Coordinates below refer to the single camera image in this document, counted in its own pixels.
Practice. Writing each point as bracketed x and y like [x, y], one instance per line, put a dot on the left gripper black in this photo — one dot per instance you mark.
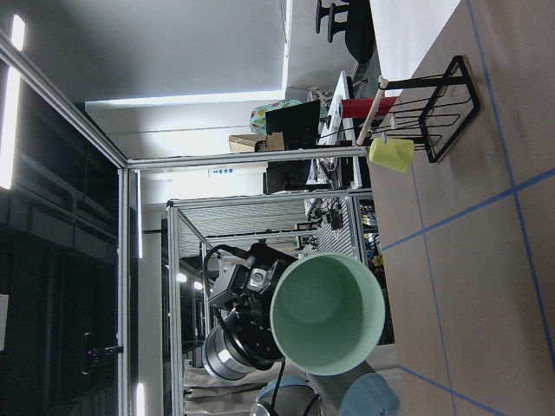
[259, 255]

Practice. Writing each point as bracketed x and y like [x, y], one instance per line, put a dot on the green cup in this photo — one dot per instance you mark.
[327, 313]

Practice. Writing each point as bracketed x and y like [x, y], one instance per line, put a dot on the yellow cup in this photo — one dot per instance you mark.
[394, 154]

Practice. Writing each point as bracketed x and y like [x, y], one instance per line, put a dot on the red cylinder bottle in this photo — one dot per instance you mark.
[359, 108]

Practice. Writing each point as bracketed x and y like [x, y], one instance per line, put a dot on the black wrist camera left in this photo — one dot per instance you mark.
[238, 281]

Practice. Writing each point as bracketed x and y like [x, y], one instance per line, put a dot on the aluminium frame post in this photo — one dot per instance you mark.
[238, 158]

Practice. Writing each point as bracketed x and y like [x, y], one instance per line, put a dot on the black wire cup rack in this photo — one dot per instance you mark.
[432, 111]

